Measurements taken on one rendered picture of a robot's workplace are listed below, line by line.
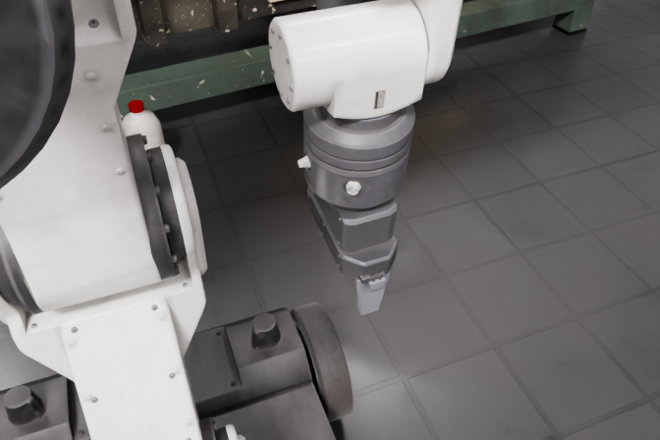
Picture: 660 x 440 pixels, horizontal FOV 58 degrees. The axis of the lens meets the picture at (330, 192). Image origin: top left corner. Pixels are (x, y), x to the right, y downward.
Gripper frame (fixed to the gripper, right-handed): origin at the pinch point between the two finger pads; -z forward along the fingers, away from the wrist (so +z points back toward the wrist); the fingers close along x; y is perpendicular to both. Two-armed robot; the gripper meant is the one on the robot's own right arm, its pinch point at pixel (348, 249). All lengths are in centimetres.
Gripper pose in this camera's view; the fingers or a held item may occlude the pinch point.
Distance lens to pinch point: 59.9
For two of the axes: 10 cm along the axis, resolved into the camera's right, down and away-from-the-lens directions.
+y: -9.3, 2.4, -2.7
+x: -3.6, -6.8, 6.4
